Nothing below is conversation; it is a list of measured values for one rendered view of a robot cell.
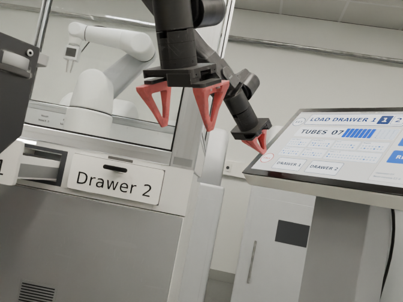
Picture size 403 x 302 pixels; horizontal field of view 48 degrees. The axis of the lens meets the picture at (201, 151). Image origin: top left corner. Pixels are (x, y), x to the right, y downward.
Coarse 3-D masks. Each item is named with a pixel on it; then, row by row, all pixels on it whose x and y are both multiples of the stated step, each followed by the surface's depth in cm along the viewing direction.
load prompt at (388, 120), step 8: (312, 120) 131; (320, 120) 129; (328, 120) 127; (336, 120) 125; (344, 120) 123; (352, 120) 121; (360, 120) 119; (368, 120) 117; (376, 120) 116; (384, 120) 114; (392, 120) 112; (400, 120) 111
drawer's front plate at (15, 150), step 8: (16, 144) 108; (24, 144) 110; (8, 152) 108; (16, 152) 108; (8, 160) 108; (16, 160) 108; (8, 168) 108; (16, 168) 108; (0, 176) 108; (8, 176) 108; (16, 176) 109; (8, 184) 108
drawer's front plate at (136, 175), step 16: (80, 160) 140; (96, 160) 140; (80, 176) 140; (96, 176) 139; (112, 176) 139; (128, 176) 139; (144, 176) 139; (160, 176) 139; (96, 192) 139; (112, 192) 139; (128, 192) 139; (144, 192) 139; (160, 192) 140
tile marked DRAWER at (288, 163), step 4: (280, 160) 122; (284, 160) 121; (288, 160) 120; (292, 160) 119; (296, 160) 118; (300, 160) 117; (304, 160) 117; (276, 164) 121; (280, 164) 120; (284, 164) 119; (288, 164) 118; (292, 164) 118; (296, 164) 117; (300, 164) 116; (276, 168) 120; (280, 168) 119; (284, 168) 118; (288, 168) 117; (292, 168) 116; (296, 168) 115
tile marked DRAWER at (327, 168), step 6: (312, 162) 114; (318, 162) 113; (324, 162) 112; (330, 162) 110; (336, 162) 109; (306, 168) 113; (312, 168) 112; (318, 168) 111; (324, 168) 110; (330, 168) 108; (336, 168) 107; (324, 174) 108; (330, 174) 107
